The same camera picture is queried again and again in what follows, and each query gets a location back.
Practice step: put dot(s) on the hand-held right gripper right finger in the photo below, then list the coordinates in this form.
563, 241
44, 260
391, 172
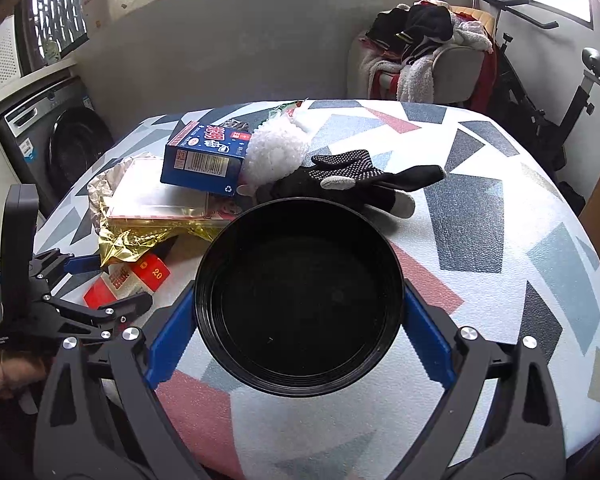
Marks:
430, 340

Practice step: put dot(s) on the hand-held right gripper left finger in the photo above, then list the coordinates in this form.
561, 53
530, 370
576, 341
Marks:
172, 330

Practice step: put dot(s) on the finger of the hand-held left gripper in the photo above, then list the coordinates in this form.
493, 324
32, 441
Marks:
82, 264
125, 305

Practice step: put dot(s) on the gold foil wrapper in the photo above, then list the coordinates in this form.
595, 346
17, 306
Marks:
125, 245

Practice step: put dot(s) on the black round bowl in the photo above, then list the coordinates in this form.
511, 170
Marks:
300, 300

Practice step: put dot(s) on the blue carton box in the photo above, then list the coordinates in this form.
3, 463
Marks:
200, 160

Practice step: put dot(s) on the person's left hand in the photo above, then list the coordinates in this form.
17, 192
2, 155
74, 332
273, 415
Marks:
15, 375

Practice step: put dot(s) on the red white packet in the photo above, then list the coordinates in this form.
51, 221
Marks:
150, 270

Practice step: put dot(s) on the geometric patterned tablecloth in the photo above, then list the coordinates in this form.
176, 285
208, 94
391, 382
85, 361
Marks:
480, 270

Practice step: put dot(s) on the pink transparent packet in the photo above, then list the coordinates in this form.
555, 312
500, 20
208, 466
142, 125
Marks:
155, 190

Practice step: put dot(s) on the grey washing machine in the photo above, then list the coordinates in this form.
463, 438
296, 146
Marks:
75, 145

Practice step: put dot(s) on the black dotted glove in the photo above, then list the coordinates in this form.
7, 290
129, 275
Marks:
350, 175

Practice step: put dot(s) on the crumpled silver foil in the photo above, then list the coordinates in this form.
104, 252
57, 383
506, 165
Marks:
235, 125

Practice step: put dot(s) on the white fluffy ball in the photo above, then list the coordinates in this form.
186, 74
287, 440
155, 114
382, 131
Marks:
275, 150

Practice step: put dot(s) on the green clear wrapper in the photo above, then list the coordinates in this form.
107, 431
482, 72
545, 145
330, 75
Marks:
284, 108

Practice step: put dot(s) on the beige armchair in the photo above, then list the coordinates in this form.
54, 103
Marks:
460, 70

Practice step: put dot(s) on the black exercise bike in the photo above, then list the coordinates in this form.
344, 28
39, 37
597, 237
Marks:
575, 105

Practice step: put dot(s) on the pile of clothes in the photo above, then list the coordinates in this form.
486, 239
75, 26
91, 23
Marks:
425, 25

